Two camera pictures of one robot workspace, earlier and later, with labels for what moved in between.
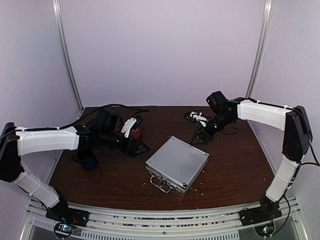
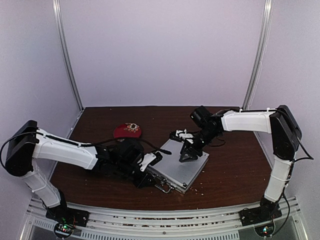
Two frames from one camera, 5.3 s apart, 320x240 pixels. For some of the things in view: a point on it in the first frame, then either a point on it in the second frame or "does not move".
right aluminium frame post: x=262 y=48 does not move
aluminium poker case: x=175 y=165 does not move
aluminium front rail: x=209 y=225 does not move
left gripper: x=134 y=148 -> x=143 y=182
